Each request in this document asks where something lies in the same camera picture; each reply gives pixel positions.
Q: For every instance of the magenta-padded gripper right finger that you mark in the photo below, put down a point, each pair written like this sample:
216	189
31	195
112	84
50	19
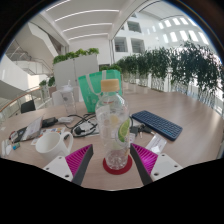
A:
156	165

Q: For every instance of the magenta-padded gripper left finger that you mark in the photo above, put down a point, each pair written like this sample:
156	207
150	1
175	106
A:
63	166

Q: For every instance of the clear plastic bottle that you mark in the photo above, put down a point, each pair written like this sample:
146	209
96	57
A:
112	126

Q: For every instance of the white plastic packet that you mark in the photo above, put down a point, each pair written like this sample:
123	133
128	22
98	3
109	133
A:
156	144

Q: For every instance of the white mug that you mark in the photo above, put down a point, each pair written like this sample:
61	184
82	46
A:
51	146

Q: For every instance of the bunch of keys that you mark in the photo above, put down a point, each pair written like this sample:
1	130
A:
141	129

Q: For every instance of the flat round red coaster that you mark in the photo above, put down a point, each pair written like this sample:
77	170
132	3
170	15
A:
116	171

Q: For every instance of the dark blue keyboard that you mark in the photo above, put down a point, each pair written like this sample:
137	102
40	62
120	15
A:
158	124

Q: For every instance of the black charger block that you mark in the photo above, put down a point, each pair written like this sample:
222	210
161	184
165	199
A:
50	122

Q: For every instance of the white printed booklet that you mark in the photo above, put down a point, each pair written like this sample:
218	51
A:
33	128

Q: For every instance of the teal tube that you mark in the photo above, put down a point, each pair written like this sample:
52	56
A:
16	146

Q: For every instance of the dark notebook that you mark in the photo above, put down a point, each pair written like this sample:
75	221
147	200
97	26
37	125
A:
18	133

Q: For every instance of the clear bottle with white cap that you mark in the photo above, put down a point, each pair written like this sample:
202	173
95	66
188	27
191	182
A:
68	100

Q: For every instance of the dark office chair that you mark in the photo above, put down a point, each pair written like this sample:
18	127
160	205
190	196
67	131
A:
28	106

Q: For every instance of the green tote bag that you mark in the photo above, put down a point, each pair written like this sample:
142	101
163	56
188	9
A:
90	90

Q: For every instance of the small planter with green plants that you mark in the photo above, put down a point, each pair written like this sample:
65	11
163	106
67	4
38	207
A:
48	86

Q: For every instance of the white planter cabinet with plants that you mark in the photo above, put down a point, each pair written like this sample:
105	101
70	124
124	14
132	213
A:
75	70

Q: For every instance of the row of green potted plants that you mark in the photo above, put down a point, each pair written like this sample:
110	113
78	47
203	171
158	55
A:
186	66

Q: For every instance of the ceiling light strips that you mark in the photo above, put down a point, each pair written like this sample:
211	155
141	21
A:
86	25

